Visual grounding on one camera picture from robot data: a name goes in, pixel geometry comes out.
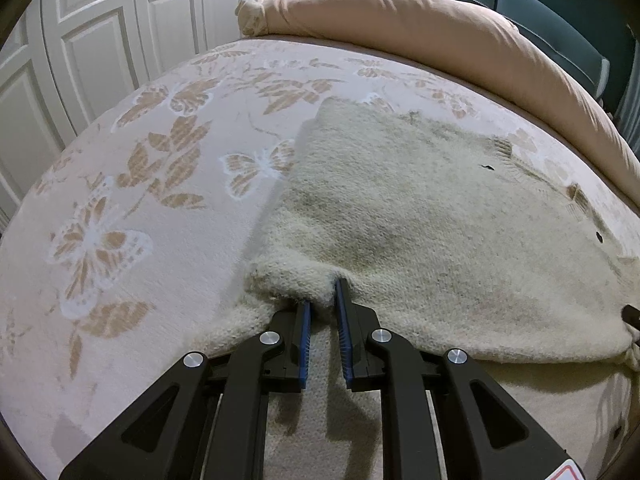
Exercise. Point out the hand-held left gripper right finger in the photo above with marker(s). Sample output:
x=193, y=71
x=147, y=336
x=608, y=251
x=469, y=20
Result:
x=345, y=330

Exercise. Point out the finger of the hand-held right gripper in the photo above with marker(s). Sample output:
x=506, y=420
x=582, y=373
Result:
x=631, y=315

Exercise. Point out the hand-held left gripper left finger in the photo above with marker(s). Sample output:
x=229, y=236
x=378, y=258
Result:
x=303, y=340

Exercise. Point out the cream knitted sweater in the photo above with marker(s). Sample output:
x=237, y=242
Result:
x=420, y=240

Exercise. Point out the butterfly print bed blanket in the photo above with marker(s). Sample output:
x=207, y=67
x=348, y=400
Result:
x=165, y=220

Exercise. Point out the grey-green curtain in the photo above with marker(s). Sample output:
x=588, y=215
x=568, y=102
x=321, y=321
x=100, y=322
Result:
x=629, y=105

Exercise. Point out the pink rolled duvet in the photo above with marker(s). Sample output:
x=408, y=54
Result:
x=400, y=20

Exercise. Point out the teal padded headboard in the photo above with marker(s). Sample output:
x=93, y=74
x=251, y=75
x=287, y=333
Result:
x=525, y=5

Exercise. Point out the white panelled wardrobe doors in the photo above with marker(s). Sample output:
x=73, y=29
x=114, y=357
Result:
x=95, y=35

